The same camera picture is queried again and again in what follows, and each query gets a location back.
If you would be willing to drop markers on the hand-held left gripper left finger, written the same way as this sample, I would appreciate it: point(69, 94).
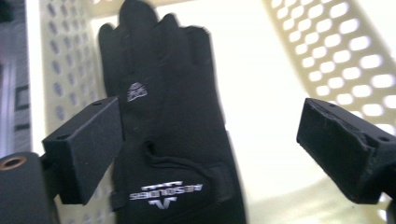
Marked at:
point(85, 152)

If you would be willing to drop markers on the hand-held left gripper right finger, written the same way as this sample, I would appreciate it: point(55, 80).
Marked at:
point(345, 149)

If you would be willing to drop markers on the cream perforated plastic basket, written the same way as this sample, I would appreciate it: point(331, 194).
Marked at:
point(280, 102)

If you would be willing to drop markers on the black glove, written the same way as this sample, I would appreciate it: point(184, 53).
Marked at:
point(168, 124)

